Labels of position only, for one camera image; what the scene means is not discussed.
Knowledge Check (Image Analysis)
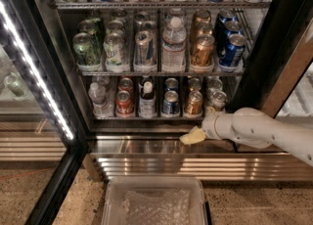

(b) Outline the front silver can bottom shelf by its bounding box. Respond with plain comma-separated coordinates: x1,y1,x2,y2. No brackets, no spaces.
208,90,227,112

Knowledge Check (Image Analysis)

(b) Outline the dark glass bottle white cap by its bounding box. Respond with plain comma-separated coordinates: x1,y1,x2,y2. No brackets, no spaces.
139,81,157,118

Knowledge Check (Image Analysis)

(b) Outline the blue pepsi can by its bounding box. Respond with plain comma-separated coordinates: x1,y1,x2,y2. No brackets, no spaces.
217,21,243,48
219,34,246,68

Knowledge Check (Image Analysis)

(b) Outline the red soda can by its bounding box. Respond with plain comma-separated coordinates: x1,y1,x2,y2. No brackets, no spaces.
118,77,133,94
115,91,134,115

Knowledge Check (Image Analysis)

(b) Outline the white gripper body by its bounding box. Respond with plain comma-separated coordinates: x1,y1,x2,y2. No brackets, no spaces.
201,112,230,140

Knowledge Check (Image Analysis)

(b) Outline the led light strip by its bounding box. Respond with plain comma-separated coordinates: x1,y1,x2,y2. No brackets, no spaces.
0,1,74,140

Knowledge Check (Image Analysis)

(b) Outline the front blue pepsi can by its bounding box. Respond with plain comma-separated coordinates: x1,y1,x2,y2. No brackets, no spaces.
219,34,246,68

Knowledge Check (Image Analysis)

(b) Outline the middle gold can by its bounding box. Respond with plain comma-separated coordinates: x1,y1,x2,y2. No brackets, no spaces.
190,22,213,42

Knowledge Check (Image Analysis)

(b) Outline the blue can shelf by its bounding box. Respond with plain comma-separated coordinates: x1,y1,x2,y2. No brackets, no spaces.
164,77,179,92
162,91,179,114

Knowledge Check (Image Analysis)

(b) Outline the rear silver can bottom shelf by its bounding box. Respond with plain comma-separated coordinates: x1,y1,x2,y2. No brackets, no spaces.
206,77,223,97

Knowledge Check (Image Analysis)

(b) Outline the wire shelf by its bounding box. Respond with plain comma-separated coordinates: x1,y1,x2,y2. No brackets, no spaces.
81,71,244,77
53,1,271,10

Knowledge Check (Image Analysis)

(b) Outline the front green can middle shelf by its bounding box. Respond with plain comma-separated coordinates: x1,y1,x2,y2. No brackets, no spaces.
72,32,100,67

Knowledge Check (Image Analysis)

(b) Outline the small water bottle bottom shelf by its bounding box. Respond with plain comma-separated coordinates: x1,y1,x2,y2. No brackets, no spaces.
88,82,111,117

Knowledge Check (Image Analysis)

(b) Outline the middle blue pepsi can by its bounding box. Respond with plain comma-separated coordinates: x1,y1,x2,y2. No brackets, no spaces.
217,21,243,48

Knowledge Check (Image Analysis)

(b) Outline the orange soda can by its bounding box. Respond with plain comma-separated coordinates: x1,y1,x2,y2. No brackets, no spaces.
184,91,202,114
188,77,201,92

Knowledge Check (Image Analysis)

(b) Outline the clear plastic bin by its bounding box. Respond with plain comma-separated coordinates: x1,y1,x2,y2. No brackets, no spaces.
101,176,212,225

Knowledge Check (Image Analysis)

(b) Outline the front red soda can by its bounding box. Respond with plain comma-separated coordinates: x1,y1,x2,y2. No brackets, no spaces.
115,91,134,115

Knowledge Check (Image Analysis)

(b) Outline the front gold can middle shelf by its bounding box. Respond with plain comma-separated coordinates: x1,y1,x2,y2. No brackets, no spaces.
191,34,215,67

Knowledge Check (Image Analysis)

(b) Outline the upper wire shelf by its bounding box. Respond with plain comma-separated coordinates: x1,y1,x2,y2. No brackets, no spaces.
53,1,271,10

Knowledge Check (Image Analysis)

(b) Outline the middle green can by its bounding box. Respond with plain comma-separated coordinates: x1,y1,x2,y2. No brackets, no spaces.
78,20,102,49

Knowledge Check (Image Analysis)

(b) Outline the front 7up can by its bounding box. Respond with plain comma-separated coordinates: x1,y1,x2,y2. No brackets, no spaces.
104,33,126,67

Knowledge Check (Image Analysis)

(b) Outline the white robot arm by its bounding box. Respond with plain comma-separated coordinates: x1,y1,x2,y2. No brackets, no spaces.
180,108,313,166

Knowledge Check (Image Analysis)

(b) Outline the water bottle middle shelf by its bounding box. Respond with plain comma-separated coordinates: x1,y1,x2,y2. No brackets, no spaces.
161,17,187,72

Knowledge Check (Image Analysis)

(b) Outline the glass fridge door left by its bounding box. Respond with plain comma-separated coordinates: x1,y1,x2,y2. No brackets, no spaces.
1,0,87,225

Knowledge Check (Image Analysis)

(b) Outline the front blue can bottom shelf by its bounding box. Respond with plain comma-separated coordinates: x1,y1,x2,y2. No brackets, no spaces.
162,91,179,114

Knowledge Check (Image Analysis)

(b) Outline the rear blue can bottom shelf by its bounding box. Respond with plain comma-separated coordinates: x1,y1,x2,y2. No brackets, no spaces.
164,77,179,92

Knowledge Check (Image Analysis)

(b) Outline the rear red soda can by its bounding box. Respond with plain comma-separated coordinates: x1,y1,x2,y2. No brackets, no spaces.
118,77,133,94

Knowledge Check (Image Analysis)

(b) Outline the front silver energy can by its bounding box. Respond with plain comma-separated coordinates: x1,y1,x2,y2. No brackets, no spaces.
135,30,156,67

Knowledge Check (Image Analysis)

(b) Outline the middle wire shelf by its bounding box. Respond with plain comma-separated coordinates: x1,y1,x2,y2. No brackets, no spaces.
81,71,244,77

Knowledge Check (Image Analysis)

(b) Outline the silver can shelf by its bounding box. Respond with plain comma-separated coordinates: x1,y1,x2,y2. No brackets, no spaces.
208,90,227,112
206,77,223,97

